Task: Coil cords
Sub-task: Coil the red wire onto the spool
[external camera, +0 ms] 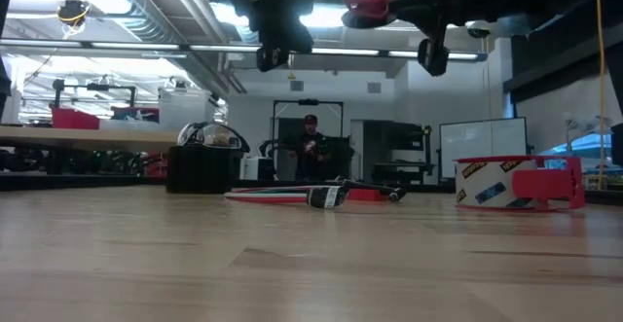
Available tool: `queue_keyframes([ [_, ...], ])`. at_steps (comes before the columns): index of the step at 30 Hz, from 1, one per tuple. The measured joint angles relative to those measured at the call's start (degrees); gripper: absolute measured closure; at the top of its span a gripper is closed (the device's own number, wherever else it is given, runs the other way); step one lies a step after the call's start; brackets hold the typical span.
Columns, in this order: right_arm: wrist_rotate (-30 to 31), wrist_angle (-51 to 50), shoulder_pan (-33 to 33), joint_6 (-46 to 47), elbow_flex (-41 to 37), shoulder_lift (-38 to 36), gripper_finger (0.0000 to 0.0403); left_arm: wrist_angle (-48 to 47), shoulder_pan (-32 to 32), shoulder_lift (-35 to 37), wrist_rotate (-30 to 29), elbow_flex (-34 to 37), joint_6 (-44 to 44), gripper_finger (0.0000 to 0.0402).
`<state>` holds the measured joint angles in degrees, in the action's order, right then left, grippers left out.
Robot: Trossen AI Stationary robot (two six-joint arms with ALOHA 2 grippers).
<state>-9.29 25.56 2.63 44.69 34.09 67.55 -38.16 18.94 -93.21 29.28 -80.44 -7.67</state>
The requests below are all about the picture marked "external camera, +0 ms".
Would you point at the black dome camera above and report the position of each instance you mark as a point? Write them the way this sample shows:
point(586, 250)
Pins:
point(478, 33)

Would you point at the rolling metal frame workbench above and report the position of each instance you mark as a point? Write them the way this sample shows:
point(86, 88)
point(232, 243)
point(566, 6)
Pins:
point(73, 138)

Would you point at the person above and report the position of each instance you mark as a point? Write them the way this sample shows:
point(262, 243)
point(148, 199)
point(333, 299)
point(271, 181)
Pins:
point(309, 152)

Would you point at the black equipment cabinet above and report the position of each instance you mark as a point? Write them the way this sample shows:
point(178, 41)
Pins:
point(341, 161)

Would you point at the black gantry frame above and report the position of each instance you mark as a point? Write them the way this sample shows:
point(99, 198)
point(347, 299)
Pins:
point(97, 87)
point(306, 102)

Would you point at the printed tape roll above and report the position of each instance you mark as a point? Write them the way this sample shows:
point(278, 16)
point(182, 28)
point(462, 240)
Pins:
point(487, 181)

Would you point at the red plastic bin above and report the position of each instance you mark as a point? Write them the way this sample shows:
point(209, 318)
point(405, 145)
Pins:
point(75, 118)

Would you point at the white box device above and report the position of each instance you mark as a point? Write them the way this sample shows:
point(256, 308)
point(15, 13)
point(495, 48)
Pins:
point(253, 168)

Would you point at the red tape dispenser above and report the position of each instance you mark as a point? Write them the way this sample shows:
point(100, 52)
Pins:
point(545, 186)

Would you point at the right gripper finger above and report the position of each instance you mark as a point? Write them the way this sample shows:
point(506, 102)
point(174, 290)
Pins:
point(416, 19)
point(421, 2)

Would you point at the black shelving unit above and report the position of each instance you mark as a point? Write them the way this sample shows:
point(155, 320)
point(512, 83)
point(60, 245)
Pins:
point(394, 142)

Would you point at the clear plastic storage box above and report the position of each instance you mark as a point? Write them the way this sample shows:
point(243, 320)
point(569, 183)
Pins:
point(187, 110)

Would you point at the whiteboard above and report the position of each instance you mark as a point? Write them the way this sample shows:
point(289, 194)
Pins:
point(482, 147)

